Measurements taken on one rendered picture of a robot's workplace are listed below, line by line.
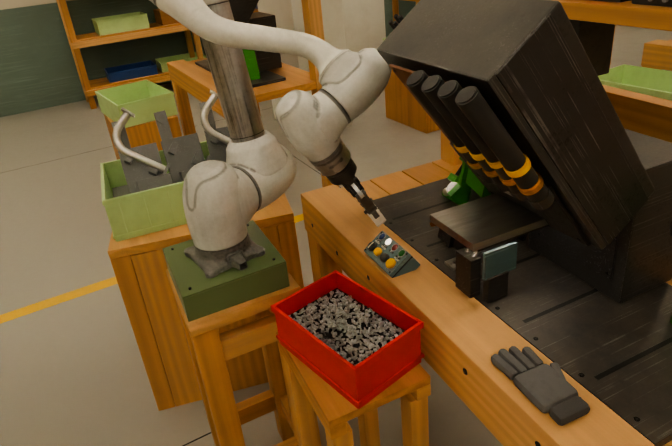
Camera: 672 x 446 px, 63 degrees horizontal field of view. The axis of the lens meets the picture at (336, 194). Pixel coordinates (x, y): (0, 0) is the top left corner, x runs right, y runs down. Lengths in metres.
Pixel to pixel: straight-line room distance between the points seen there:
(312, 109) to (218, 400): 0.91
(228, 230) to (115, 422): 1.31
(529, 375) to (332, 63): 0.76
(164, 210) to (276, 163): 0.65
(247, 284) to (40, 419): 1.49
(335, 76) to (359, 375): 0.65
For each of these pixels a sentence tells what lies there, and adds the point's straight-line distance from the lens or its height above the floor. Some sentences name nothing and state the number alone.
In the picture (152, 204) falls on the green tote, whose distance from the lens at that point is 2.10.
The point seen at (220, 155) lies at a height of 0.93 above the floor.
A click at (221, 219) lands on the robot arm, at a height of 1.08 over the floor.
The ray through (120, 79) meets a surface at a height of 0.28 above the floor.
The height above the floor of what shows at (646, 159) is 1.24.
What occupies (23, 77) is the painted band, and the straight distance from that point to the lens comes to 8.06.
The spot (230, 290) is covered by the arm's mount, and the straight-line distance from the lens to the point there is 1.50.
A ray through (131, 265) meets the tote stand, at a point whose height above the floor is 0.71.
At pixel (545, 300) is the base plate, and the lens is 1.42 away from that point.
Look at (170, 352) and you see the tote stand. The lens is 2.36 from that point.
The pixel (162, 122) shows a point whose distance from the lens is 2.31.
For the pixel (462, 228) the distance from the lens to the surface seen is 1.22.
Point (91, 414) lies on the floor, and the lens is 2.69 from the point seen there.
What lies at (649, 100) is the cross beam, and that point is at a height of 1.27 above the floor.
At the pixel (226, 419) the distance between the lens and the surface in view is 1.75.
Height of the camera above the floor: 1.74
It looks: 26 degrees down
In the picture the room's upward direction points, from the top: 6 degrees counter-clockwise
